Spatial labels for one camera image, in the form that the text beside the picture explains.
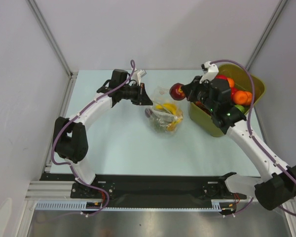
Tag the green netted fake melon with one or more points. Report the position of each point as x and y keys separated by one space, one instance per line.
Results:
x=159 y=125

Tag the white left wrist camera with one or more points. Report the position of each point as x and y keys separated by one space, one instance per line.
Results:
x=138 y=74

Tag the orange fake tangerine front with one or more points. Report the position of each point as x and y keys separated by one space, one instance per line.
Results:
x=240 y=97

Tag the aluminium front frame rail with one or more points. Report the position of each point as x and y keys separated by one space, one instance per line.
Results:
x=201 y=188

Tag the right aluminium corner post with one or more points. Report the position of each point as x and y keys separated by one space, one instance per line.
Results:
x=267 y=31

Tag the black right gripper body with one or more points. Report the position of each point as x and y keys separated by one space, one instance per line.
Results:
x=192 y=89

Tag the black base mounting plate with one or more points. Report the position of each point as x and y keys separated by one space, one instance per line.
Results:
x=70 y=177

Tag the red fake apple in bin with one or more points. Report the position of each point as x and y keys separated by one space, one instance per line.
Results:
x=221 y=77

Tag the green fake lime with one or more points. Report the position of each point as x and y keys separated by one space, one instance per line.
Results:
x=240 y=108

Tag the orange fake tangerine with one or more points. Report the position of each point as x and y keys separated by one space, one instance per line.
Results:
x=240 y=97
x=250 y=97

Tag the orange fake tangerine right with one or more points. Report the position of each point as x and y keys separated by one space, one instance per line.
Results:
x=250 y=97

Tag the yellow fake banana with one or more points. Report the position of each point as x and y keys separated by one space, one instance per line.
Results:
x=172 y=108

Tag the aluminium corner post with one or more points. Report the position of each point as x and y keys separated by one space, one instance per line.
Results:
x=267 y=31
x=38 y=15

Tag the clear zip top bag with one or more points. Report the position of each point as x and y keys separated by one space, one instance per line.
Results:
x=162 y=96

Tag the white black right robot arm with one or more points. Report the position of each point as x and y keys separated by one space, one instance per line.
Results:
x=277 y=182

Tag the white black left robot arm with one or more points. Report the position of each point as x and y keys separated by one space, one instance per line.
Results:
x=70 y=134

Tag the dark red fake apple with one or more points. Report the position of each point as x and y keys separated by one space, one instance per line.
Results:
x=176 y=92

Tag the olive green plastic bin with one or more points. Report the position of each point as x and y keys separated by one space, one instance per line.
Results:
x=218 y=111

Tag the left aluminium corner post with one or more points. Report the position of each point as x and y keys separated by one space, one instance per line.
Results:
x=38 y=15

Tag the orange fake orange rear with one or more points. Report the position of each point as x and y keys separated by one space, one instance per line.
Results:
x=231 y=82

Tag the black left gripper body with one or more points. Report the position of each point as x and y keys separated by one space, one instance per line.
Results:
x=140 y=94

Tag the white slotted cable duct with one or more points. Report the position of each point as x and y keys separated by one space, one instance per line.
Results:
x=133 y=204

